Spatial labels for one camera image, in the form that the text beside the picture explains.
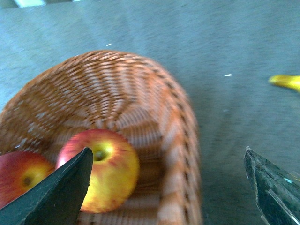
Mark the dark red apple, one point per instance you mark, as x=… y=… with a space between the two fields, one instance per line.
x=20 y=171

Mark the yellow-red apple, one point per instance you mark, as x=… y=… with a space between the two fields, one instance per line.
x=115 y=168

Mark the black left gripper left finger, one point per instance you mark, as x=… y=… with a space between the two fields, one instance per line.
x=57 y=199

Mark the left wicker basket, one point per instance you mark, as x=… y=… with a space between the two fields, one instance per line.
x=131 y=95

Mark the curved yellow banana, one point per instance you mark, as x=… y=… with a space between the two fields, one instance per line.
x=286 y=81

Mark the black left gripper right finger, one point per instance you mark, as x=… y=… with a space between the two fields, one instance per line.
x=277 y=192

